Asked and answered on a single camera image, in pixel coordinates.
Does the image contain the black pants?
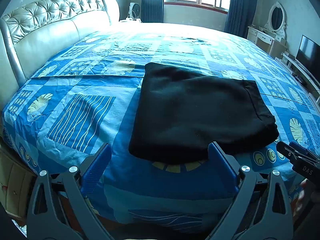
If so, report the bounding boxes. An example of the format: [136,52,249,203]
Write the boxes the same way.
[129,63,279,165]

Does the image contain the person's right hand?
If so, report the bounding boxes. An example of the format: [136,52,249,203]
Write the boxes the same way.
[292,179,311,220]

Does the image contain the wooden bedside cabinet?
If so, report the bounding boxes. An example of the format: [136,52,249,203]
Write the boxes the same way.
[1,142,35,225]

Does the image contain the white TV stand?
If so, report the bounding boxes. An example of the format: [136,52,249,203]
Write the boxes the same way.
[275,53,319,109]

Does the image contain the black flat television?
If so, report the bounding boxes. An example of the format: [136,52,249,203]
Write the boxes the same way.
[296,35,320,82]

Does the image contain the white dressing table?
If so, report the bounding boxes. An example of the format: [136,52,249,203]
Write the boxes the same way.
[247,26,287,59]

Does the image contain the blue patterned bed sheet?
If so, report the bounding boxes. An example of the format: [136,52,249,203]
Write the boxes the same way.
[2,23,319,232]

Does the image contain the oval white framed mirror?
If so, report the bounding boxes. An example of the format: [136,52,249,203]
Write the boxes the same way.
[264,2,286,39]

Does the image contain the dark blue right curtain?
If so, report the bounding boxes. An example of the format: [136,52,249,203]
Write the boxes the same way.
[224,0,258,38]

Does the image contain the dark blue curtain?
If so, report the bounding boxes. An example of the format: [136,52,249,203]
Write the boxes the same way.
[224,0,258,38]
[141,0,164,23]

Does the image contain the cream tufted leather headboard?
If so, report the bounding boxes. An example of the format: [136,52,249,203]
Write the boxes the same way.
[1,0,120,108]

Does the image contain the dark blue left curtain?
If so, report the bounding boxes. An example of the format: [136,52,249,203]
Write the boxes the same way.
[141,0,164,23]

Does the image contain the white floor fan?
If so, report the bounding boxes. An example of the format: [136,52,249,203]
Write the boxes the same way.
[126,2,141,22]

